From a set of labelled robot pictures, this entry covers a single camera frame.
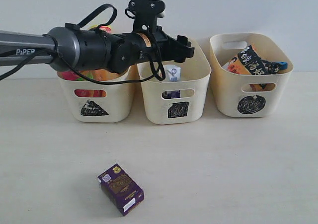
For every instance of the middle cream plastic bin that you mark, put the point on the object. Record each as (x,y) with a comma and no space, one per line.
(181,101)

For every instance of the pink chip canister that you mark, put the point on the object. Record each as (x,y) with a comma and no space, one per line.
(78,86)

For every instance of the right cream plastic bin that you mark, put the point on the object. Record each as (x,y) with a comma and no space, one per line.
(246,95)

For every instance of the left cream plastic bin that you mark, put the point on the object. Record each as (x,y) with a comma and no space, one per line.
(115,107)

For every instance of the yellow chip canister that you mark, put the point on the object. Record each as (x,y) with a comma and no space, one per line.
(102,75)

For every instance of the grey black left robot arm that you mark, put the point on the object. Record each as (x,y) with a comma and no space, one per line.
(82,50)

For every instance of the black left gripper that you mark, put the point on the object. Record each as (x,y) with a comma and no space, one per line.
(170,49)

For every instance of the orange noodle packet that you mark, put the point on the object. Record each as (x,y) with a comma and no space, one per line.
(246,62)

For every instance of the cream plastic bin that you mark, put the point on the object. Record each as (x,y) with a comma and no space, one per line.
(115,107)
(246,95)
(181,101)

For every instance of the blue noodle packet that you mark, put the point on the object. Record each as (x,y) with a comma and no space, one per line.
(274,68)

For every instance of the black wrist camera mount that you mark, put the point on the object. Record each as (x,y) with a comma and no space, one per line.
(145,14)

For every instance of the purple small box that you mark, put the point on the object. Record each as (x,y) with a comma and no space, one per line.
(121,189)

